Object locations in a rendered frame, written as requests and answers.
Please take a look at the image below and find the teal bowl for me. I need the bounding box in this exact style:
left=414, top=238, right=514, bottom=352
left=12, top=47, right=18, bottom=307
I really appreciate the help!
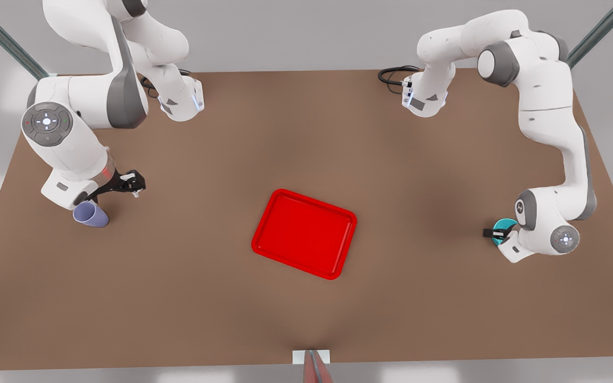
left=491, top=218, right=520, bottom=247

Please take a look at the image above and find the purple cup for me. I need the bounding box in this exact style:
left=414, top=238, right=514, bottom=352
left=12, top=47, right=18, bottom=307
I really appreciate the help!
left=73, top=201, right=110, bottom=228

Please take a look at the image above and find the red rectangular tray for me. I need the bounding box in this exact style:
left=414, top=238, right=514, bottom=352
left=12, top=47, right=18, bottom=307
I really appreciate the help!
left=251, top=189, right=358, bottom=281

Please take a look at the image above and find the black cable loop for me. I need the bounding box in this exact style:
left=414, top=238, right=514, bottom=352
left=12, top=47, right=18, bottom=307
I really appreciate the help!
left=378, top=65, right=422, bottom=96
left=140, top=69, right=193, bottom=100

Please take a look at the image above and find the silver frame post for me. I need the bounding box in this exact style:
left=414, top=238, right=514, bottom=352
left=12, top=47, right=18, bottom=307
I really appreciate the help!
left=567, top=0, right=613, bottom=68
left=302, top=349, right=335, bottom=383
left=0, top=0, right=50, bottom=81

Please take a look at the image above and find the white post foot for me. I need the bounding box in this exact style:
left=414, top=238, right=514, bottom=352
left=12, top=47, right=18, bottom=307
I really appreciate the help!
left=292, top=349, right=331, bottom=365

